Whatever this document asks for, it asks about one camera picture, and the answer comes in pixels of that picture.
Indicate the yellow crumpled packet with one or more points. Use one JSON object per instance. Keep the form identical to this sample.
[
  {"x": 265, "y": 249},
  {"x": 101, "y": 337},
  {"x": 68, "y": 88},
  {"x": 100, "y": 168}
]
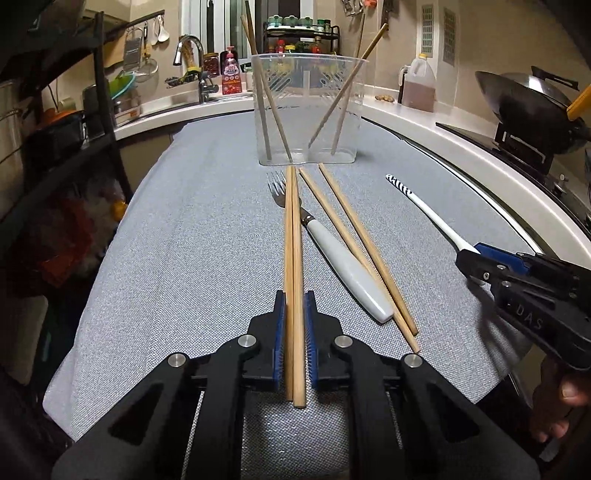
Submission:
[{"x": 119, "y": 208}]

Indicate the pile of plastic bags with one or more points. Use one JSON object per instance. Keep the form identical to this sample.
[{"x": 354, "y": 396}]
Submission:
[{"x": 69, "y": 230}]

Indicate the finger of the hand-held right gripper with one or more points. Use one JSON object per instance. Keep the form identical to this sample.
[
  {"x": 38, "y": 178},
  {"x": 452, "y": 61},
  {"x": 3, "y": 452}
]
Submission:
[
  {"x": 501, "y": 258},
  {"x": 478, "y": 267}
]

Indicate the black pot with orange lid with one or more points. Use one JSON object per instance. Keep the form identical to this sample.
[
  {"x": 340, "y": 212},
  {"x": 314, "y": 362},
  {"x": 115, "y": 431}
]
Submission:
[{"x": 60, "y": 131}]

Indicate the small hanging kitchen tool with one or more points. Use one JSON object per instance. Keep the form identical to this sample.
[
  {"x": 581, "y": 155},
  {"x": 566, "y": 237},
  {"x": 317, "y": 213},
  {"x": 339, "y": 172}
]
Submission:
[{"x": 146, "y": 39}]

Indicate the kitchen scissors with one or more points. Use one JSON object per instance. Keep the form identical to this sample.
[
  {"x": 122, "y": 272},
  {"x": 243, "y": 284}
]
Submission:
[{"x": 347, "y": 5}]

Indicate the person's right hand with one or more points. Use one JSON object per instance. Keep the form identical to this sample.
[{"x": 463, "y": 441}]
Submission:
[{"x": 563, "y": 392}]

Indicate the wall vent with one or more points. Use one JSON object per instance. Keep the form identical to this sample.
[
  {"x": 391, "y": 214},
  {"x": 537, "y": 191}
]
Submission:
[
  {"x": 449, "y": 34},
  {"x": 427, "y": 25}
]

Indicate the row of green spice jars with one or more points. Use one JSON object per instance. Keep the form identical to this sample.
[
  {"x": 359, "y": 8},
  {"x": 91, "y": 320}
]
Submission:
[{"x": 295, "y": 22}]

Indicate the bundle of thin sticks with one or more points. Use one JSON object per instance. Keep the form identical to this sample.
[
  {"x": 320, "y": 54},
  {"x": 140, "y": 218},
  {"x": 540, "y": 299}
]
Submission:
[{"x": 189, "y": 57}]

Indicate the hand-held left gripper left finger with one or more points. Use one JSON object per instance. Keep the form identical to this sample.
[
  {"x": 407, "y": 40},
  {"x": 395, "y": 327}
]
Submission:
[{"x": 279, "y": 323}]

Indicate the black wok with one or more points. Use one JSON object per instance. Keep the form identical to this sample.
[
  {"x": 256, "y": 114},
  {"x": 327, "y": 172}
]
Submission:
[{"x": 526, "y": 120}]

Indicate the dark grey canister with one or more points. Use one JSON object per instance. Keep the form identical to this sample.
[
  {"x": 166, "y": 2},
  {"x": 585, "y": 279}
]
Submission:
[{"x": 97, "y": 106}]

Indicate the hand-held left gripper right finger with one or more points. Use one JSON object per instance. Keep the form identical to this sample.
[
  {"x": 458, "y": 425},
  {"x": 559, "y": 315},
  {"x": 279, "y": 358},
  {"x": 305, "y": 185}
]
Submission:
[{"x": 310, "y": 332}]

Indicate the red soap bottle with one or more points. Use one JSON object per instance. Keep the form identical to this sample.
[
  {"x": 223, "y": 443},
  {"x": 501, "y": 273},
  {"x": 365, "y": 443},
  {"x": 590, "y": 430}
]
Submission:
[{"x": 231, "y": 76}]

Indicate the plastic oil jug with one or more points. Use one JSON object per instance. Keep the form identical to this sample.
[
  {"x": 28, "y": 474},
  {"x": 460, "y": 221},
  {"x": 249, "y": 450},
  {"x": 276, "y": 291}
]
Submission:
[{"x": 418, "y": 94}]

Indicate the steel sink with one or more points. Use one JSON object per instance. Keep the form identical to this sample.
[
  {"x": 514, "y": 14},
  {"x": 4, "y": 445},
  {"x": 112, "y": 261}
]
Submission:
[{"x": 175, "y": 104}]

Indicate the steel stockpot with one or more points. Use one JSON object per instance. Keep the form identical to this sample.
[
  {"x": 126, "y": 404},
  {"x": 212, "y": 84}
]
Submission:
[{"x": 9, "y": 138}]

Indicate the white wall socket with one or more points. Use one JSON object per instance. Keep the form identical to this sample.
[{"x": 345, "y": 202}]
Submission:
[{"x": 65, "y": 104}]

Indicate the steel grater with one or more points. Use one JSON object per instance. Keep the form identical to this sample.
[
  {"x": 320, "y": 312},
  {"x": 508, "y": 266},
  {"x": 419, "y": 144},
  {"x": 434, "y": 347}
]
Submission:
[{"x": 132, "y": 48}]

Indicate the black storage rack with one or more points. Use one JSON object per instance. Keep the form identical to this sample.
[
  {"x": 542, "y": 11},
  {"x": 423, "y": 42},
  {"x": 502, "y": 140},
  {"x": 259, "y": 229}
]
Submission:
[{"x": 104, "y": 69}]

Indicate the red jar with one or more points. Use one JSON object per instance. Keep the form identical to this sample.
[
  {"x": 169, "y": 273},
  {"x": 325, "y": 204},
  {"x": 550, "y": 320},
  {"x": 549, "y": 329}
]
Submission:
[{"x": 211, "y": 64}]

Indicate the ginger pieces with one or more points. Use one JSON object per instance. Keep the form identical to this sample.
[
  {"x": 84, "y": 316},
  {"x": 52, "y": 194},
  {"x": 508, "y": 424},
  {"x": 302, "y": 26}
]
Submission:
[{"x": 385, "y": 98}]

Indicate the steel hanging tool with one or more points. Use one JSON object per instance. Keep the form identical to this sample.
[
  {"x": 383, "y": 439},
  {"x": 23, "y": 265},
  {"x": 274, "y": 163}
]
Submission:
[{"x": 358, "y": 5}]

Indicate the black spice rack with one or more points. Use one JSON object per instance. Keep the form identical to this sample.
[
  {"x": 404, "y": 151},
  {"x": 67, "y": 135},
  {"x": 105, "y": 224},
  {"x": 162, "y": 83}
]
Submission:
[{"x": 337, "y": 39}]

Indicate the chrome faucet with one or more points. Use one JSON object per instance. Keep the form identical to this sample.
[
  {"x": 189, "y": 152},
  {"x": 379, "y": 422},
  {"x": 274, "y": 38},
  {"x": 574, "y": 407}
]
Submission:
[{"x": 203, "y": 83}]

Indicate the steel wok lid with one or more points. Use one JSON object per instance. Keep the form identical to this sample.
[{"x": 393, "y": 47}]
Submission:
[{"x": 535, "y": 87}]

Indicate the black stove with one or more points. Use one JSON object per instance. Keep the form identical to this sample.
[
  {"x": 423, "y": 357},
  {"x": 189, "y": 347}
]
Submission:
[{"x": 508, "y": 152}]

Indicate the green colander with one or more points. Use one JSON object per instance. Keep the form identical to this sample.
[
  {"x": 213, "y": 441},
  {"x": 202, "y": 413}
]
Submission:
[{"x": 122, "y": 85}]

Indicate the white jar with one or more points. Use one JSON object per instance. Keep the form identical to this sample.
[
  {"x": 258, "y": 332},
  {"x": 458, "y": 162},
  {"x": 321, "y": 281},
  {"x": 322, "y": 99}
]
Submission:
[{"x": 248, "y": 78}]

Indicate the hanging wooden board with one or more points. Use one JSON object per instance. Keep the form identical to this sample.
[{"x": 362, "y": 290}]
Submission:
[{"x": 115, "y": 50}]

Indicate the row of condiment bottles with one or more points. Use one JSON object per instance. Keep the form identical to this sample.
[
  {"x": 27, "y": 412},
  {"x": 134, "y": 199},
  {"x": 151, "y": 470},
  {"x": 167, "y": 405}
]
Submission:
[{"x": 300, "y": 46}]

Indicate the clear plastic utensil holder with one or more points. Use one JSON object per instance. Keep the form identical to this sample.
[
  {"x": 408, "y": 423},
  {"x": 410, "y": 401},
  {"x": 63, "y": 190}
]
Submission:
[{"x": 304, "y": 115}]

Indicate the window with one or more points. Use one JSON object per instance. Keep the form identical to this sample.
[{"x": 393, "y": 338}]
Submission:
[{"x": 221, "y": 23}]

